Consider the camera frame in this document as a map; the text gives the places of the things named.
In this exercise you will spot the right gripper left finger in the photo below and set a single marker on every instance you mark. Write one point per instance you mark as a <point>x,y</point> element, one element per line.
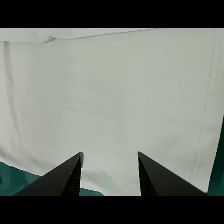
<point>63,180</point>

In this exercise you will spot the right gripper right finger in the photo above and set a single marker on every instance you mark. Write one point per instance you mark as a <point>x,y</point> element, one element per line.
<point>156,181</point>

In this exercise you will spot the white T-shirt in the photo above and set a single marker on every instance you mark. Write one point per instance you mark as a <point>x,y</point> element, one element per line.
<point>110,100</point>

